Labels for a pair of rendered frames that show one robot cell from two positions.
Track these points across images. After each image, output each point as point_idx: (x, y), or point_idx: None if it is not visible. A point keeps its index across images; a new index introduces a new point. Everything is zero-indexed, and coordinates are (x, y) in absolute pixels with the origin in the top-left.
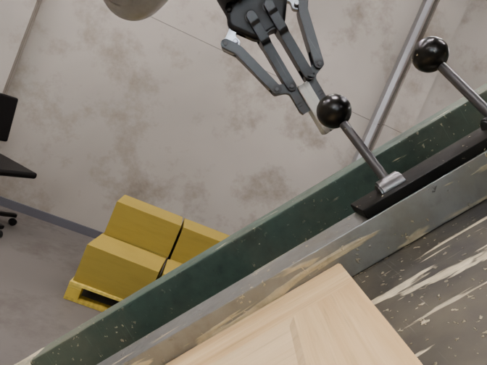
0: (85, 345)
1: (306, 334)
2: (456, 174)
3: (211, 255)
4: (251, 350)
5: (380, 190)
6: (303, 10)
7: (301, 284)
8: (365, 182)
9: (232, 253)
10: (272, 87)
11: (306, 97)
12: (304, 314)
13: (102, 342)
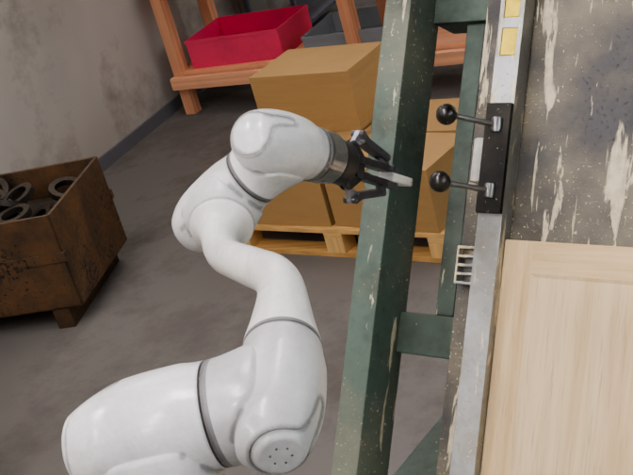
0: (367, 439)
1: (552, 271)
2: (509, 164)
3: (376, 309)
4: (534, 297)
5: (492, 197)
6: (368, 141)
7: (503, 262)
8: None
9: (381, 295)
10: (382, 193)
11: (397, 180)
12: (535, 269)
13: (371, 425)
